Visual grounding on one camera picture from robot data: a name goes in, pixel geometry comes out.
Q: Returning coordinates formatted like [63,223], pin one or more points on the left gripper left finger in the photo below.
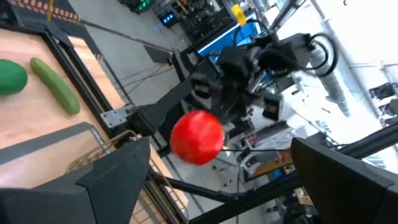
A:
[93,199]

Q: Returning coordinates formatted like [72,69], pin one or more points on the computer tower blue lights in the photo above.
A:
[168,18]

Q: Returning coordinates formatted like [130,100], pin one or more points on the grey bordered placemat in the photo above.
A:
[46,141]

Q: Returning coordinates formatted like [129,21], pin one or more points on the silver ventilation duct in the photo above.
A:
[332,87]

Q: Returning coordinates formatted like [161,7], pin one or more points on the computer tower green lights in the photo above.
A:
[141,4]

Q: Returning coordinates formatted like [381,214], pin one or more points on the large green lime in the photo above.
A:
[11,77]

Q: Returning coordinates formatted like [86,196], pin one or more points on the bright red apple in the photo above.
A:
[196,137]

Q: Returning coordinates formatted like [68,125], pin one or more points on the green cucumber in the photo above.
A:
[54,84]

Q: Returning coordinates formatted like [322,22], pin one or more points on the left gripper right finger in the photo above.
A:
[342,193]

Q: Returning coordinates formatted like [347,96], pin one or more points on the black hazard-striped floor mat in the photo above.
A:
[66,7]

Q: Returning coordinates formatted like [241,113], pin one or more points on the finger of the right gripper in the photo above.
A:
[231,105]

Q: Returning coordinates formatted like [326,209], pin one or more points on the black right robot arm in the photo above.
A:
[164,105]

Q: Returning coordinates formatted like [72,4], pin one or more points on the blue lit monitor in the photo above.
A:
[217,42]

